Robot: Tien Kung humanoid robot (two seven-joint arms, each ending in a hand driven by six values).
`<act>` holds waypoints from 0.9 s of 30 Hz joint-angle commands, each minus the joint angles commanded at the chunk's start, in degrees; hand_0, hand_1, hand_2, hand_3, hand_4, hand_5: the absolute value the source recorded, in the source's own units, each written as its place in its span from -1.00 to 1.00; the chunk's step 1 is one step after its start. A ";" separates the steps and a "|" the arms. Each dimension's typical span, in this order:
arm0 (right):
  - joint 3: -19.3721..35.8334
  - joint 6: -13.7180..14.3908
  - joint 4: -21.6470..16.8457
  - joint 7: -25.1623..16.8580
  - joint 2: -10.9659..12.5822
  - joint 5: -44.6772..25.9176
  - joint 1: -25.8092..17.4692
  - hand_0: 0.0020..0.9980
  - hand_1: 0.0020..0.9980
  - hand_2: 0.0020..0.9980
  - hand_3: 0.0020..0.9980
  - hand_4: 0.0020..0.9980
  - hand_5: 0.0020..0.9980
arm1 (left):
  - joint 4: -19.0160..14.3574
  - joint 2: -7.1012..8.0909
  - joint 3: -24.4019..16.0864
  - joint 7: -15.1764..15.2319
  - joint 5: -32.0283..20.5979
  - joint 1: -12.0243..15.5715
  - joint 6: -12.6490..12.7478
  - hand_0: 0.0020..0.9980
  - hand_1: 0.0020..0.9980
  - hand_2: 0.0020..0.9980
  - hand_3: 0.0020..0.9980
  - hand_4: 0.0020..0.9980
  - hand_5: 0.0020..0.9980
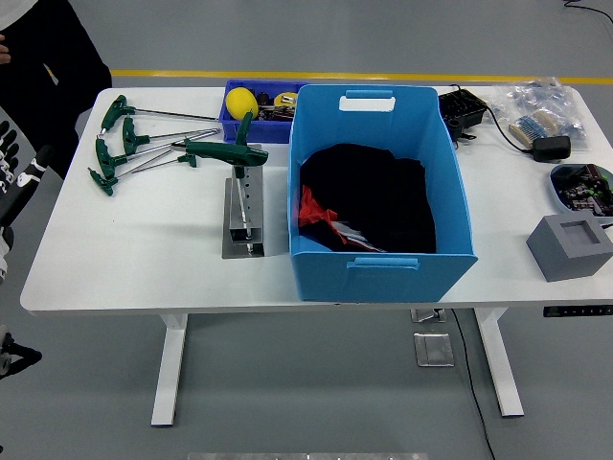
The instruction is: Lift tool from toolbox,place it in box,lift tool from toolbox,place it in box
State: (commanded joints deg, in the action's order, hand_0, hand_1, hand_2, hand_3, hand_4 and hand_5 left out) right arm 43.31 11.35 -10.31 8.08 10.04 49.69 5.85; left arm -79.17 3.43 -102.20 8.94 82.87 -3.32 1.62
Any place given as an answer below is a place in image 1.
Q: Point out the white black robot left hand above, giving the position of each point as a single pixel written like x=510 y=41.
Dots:
x=29 y=172

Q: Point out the person's right hand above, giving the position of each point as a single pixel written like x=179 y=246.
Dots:
x=4 y=50

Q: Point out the silver metal tool stand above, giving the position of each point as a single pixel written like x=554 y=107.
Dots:
x=244 y=211

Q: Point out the light blue folding box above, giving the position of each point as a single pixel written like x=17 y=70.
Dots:
x=383 y=282

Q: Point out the dark blue plastic bin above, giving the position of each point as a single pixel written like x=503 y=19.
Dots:
x=258 y=129

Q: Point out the white table leg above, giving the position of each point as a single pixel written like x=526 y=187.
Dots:
x=503 y=374
x=167 y=374

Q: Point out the dark small parts pile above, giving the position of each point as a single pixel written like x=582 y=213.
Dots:
x=275 y=112

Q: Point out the yellow tape measure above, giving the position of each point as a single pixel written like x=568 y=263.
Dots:
x=286 y=98

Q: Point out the red cloth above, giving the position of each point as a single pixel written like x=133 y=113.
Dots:
x=311 y=208

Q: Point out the white striped cloth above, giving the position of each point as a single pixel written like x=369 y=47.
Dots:
x=354 y=235

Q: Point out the black cloth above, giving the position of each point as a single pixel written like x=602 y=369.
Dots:
x=373 y=191

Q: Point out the small silver floor plate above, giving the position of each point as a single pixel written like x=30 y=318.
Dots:
x=428 y=315

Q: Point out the black cylindrical socket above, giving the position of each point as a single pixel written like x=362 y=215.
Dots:
x=455 y=127

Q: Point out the black plastic tray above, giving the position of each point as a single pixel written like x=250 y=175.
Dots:
x=462 y=108

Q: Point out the small black clamp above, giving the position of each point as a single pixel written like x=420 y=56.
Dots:
x=467 y=138

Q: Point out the square silver floor plate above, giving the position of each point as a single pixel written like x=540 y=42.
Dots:
x=433 y=350

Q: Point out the beige resistor strip bundle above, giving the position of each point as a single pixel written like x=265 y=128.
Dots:
x=534 y=127

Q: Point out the clear plastic component bags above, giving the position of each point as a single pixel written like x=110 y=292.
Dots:
x=541 y=98

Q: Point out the black power adapter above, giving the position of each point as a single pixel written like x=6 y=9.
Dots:
x=551 y=148

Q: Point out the pale blue dish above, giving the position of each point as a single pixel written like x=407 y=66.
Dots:
x=555 y=194

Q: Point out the grey block with square recess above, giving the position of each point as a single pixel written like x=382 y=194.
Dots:
x=570 y=261

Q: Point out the electronic components pile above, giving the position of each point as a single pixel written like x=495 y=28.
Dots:
x=586 y=189

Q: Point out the black table control panel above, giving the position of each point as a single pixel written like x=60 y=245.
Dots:
x=574 y=311

